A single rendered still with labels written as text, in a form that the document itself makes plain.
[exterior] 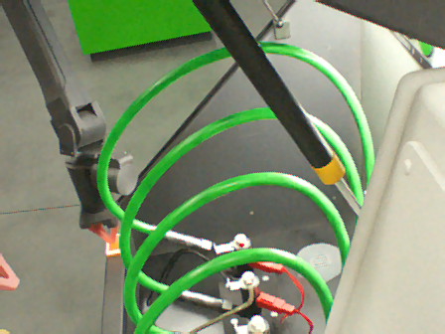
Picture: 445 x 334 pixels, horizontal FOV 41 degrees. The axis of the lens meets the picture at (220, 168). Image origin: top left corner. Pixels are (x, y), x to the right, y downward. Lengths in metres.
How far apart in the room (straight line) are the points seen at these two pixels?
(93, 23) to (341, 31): 3.25
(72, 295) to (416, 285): 2.24
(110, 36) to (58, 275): 2.10
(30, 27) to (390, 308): 0.83
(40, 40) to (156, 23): 3.20
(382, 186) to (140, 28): 3.89
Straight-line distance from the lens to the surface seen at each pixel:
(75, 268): 2.63
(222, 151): 1.17
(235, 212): 1.27
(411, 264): 0.35
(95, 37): 4.27
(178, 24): 4.24
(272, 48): 0.73
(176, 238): 0.88
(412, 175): 0.35
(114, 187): 1.01
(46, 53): 1.05
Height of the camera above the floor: 1.72
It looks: 36 degrees down
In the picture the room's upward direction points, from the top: 10 degrees counter-clockwise
